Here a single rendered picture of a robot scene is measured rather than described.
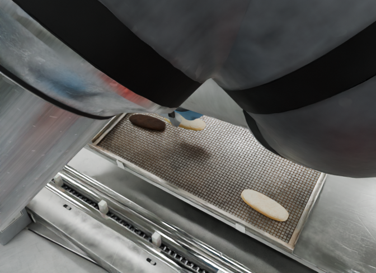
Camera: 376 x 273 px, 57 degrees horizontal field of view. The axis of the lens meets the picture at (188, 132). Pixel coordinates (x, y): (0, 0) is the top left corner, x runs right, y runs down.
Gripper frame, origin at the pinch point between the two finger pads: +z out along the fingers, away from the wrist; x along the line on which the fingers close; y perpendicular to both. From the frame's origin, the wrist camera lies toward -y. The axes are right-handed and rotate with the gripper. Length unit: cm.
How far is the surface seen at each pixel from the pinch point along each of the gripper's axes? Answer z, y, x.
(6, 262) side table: 8.1, 20.8, 39.7
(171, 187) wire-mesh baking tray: 5.3, -3.4, 14.6
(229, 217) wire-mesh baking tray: 5.3, -16.6, 16.7
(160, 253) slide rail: 8.2, -6.6, 27.0
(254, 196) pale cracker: 5.6, -19.7, 10.4
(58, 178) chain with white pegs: 7.0, 22.4, 20.7
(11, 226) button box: 5.7, 23.3, 34.0
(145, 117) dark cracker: 5.6, 11.5, -1.1
